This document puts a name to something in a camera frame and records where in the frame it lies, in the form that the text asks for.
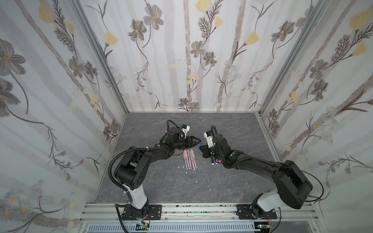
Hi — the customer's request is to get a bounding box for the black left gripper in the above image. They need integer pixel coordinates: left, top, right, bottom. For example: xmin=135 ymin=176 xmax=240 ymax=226
xmin=173 ymin=136 xmax=202 ymax=150

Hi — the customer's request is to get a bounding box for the purple pastel pen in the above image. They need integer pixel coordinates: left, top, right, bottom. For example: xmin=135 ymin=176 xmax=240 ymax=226
xmin=186 ymin=150 xmax=192 ymax=170

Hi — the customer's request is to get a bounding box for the green pastel pen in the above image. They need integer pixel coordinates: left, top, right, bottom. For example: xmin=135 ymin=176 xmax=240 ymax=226
xmin=188 ymin=150 xmax=195 ymax=170

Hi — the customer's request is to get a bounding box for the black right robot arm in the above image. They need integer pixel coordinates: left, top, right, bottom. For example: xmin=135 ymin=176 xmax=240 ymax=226
xmin=201 ymin=126 xmax=313 ymax=219

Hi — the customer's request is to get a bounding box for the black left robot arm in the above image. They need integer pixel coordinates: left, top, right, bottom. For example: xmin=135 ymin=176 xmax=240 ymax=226
xmin=107 ymin=119 xmax=201 ymax=220

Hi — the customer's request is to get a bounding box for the pink pastel pen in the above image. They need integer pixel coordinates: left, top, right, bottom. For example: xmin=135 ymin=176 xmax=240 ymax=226
xmin=183 ymin=150 xmax=190 ymax=170

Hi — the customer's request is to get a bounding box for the yellow pastel pen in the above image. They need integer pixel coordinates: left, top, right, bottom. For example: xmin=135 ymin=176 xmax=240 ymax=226
xmin=183 ymin=151 xmax=188 ymax=170

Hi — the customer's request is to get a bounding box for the small circuit board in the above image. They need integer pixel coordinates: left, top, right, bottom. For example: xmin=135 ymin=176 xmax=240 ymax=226
xmin=135 ymin=223 xmax=150 ymax=231

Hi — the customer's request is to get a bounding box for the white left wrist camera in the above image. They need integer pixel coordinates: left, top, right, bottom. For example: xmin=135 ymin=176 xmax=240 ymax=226
xmin=180 ymin=124 xmax=190 ymax=138

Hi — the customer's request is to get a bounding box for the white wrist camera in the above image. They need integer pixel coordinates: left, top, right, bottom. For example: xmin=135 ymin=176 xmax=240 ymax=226
xmin=180 ymin=124 xmax=190 ymax=138
xmin=204 ymin=131 xmax=214 ymax=148

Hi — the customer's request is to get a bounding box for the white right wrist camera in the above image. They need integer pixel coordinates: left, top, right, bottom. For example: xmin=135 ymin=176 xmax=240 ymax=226
xmin=204 ymin=131 xmax=214 ymax=148

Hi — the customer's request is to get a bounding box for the white cable duct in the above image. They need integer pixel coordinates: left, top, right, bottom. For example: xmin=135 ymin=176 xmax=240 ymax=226
xmin=87 ymin=222 xmax=257 ymax=233

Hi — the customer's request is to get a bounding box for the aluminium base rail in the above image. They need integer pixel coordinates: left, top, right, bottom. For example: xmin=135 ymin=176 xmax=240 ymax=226
xmin=77 ymin=202 xmax=321 ymax=233

